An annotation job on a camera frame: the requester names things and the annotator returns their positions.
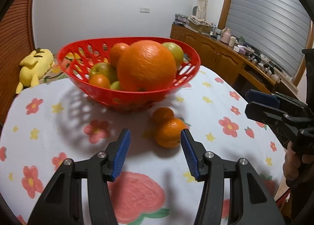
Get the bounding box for green round apple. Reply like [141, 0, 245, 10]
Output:
[162, 42, 184, 68]

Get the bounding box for small tangerine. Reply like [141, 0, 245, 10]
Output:
[151, 107, 174, 125]
[89, 74, 110, 88]

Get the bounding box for large orange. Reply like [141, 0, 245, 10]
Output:
[117, 40, 177, 92]
[109, 43, 129, 68]

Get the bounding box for yellow-green mango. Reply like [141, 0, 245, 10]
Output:
[89, 62, 118, 84]

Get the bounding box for small green-yellow apple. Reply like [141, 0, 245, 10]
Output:
[110, 81, 121, 91]

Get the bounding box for person's right hand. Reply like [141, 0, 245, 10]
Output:
[283, 142, 313, 182]

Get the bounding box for pink tissue box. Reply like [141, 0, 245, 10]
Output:
[233, 45, 246, 55]

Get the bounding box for wooden sideboard cabinet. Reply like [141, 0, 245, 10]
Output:
[170, 24, 297, 98]

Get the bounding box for floral white tablecloth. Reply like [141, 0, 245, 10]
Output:
[1, 67, 285, 224]

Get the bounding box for pink kettle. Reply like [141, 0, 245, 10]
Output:
[220, 27, 231, 44]

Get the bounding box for grey window blind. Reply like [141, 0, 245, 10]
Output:
[226, 0, 311, 77]

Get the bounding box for small mandarin orange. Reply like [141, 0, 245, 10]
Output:
[154, 118, 188, 148]

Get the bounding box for cardboard box with clutter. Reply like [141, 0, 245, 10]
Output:
[187, 15, 213, 34]

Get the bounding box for small tangerine behind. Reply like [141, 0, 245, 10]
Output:
[151, 107, 174, 125]

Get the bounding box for floral bed blanket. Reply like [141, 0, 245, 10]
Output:
[39, 55, 72, 84]

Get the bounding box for yellow plush toy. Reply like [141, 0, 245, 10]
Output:
[16, 48, 54, 94]

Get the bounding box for red perforated plastic basket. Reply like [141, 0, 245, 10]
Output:
[57, 36, 201, 112]

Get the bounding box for brown louvered wardrobe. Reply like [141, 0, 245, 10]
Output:
[0, 0, 35, 124]

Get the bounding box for wall light switch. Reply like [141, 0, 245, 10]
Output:
[140, 7, 150, 14]

